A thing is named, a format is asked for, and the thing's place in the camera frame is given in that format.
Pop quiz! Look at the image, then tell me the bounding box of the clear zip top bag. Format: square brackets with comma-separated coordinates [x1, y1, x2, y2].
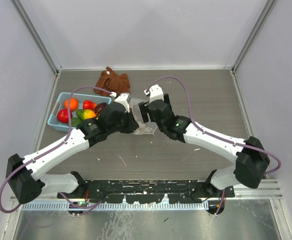
[129, 97, 158, 135]

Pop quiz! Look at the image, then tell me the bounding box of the orange tangerine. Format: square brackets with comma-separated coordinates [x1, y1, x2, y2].
[63, 98, 79, 112]

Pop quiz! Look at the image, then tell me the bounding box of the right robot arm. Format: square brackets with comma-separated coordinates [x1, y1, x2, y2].
[138, 99, 270, 197]

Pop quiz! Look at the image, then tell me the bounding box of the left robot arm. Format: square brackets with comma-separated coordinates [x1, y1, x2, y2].
[6, 102, 139, 204]

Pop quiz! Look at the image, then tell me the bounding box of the dark red apple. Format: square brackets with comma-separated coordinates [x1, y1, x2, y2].
[94, 102, 108, 115]

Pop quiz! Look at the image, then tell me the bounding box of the red bell pepper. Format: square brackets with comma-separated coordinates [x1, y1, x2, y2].
[82, 100, 97, 111]

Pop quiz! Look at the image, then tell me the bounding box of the green yellow mango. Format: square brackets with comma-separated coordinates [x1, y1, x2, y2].
[76, 109, 97, 121]

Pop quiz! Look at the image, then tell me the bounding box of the brown cloth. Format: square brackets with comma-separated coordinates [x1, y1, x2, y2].
[95, 66, 131, 95]

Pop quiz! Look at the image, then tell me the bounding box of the light blue plastic basket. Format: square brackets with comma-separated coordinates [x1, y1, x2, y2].
[47, 92, 112, 132]

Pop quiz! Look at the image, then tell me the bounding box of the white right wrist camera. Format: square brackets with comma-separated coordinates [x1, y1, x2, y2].
[143, 84, 164, 103]

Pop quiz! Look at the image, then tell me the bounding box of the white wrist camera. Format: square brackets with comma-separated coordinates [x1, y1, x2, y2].
[109, 92, 131, 113]
[143, 84, 164, 103]

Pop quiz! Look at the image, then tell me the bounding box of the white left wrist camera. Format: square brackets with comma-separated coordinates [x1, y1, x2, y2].
[109, 92, 131, 113]

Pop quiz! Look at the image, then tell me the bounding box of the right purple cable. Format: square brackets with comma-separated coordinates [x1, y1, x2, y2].
[145, 76, 282, 216]

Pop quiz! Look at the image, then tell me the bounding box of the purple cable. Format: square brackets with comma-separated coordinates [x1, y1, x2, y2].
[0, 86, 118, 216]
[145, 76, 282, 216]

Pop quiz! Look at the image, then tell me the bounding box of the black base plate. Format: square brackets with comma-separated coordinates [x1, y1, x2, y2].
[66, 180, 235, 204]

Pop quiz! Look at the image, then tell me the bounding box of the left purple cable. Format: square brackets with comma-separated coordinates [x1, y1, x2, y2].
[0, 86, 118, 216]

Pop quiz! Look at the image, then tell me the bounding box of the slotted cable duct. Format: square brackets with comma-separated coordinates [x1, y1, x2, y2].
[21, 201, 209, 211]

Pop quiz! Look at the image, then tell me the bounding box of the aluminium frame post left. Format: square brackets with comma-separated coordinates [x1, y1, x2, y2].
[10, 0, 62, 75]

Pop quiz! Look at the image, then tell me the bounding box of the aluminium frame post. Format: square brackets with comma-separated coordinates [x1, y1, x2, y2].
[231, 0, 277, 74]
[10, 0, 62, 75]

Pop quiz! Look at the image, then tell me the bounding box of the aluminium frame post right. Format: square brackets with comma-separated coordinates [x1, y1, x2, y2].
[231, 0, 277, 74]

